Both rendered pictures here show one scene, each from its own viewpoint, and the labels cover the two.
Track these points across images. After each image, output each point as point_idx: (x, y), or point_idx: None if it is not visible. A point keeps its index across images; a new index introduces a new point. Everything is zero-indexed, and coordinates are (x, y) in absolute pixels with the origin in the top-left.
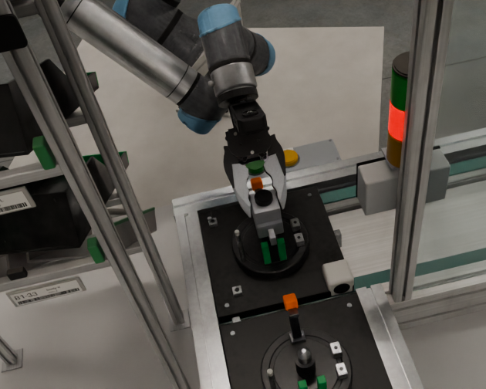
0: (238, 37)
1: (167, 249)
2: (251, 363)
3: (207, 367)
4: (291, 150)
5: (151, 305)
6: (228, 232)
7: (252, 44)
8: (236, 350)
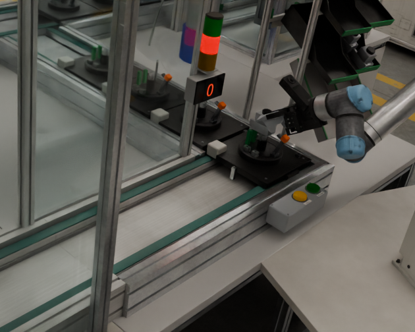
0: (338, 94)
1: None
2: (224, 119)
3: (240, 118)
4: (302, 198)
5: (257, 57)
6: (286, 155)
7: (338, 112)
8: (234, 121)
